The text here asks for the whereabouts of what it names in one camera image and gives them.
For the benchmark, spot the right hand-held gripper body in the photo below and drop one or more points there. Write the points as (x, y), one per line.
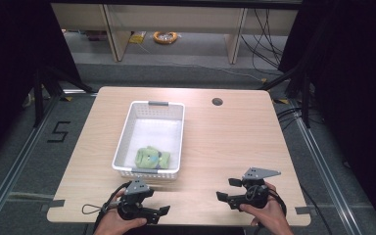
(254, 196)

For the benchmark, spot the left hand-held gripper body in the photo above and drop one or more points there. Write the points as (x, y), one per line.
(133, 204)

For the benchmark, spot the green mitten with face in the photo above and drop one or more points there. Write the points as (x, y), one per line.
(148, 157)

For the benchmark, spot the plain green mitten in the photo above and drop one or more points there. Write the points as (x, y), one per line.
(165, 160)

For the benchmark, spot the white plastic basket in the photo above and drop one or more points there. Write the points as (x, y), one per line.
(153, 130)

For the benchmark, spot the person's right hand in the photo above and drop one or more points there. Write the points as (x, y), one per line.
(271, 218)

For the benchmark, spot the person's left hand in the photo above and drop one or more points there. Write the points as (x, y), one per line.
(114, 225)

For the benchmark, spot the dark round table grommet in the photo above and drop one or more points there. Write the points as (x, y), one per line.
(217, 101)

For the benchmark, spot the black metal stand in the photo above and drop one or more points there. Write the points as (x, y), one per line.
(39, 98)
(305, 98)

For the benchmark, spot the yellow packet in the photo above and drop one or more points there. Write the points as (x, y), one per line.
(137, 37)

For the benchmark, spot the aluminium floor rail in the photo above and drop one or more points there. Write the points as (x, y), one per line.
(16, 166)
(326, 176)

